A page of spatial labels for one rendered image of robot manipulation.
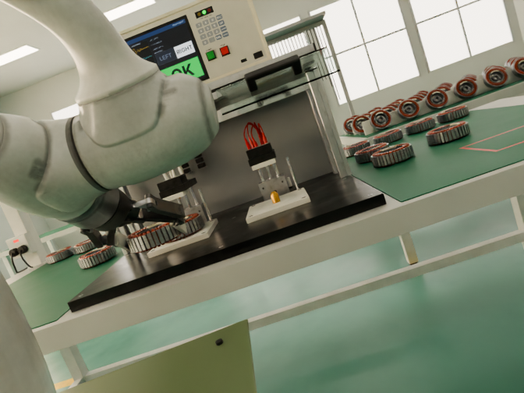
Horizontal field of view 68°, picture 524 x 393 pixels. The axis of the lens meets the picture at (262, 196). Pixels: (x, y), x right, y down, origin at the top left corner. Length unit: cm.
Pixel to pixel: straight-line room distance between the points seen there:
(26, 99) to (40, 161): 818
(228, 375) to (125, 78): 32
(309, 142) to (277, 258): 55
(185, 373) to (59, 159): 27
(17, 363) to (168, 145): 27
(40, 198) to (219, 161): 74
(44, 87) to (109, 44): 803
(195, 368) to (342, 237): 37
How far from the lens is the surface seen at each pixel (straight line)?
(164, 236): 78
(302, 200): 86
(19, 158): 49
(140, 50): 112
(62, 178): 50
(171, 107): 45
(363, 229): 70
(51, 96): 843
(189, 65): 108
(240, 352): 41
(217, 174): 119
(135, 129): 45
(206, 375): 40
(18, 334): 29
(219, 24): 109
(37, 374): 30
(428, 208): 72
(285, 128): 117
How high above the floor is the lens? 94
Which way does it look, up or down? 8 degrees down
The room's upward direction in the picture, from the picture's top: 20 degrees counter-clockwise
